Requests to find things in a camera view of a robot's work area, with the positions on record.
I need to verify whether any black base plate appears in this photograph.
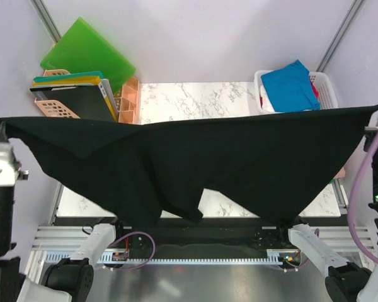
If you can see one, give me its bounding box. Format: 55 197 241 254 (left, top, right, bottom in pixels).
124 217 297 257

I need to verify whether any green plastic board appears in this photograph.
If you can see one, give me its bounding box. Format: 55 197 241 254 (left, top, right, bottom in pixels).
40 17 136 92

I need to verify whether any red garment in basket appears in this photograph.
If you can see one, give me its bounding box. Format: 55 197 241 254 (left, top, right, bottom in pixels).
307 79 320 110

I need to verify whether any black t shirt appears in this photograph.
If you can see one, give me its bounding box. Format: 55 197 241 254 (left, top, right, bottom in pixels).
0 105 378 227

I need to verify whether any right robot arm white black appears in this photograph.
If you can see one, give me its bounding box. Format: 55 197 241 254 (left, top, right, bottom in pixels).
275 120 378 301

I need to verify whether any orange compartment organizer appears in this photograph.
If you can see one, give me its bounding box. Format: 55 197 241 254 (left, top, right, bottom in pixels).
113 76 141 125

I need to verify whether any yellow folder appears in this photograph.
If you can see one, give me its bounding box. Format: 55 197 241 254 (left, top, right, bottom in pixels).
32 75 101 87

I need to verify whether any black folder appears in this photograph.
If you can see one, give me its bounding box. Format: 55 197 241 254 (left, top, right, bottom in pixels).
30 85 117 122

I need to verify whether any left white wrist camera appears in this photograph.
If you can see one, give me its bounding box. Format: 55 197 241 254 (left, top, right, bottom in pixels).
0 142 29 187

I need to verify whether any pink t shirt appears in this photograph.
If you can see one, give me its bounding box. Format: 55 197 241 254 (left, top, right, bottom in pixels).
334 167 346 179

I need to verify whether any teal folder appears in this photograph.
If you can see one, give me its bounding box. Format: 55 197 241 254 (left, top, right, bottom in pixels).
33 69 104 83

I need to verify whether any blue folded t shirt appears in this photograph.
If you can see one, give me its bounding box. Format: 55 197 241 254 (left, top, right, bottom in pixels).
261 60 320 113

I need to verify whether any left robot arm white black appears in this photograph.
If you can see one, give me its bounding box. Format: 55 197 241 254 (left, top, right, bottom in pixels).
0 121 126 301

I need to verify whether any white laundry basket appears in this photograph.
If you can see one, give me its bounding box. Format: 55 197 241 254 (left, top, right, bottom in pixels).
254 70 338 115

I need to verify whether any white slotted cable duct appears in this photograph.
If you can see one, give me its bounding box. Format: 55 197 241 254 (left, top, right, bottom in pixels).
45 249 306 264

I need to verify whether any orange file basket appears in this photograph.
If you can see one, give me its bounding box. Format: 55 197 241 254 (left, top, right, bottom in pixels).
33 69 118 122

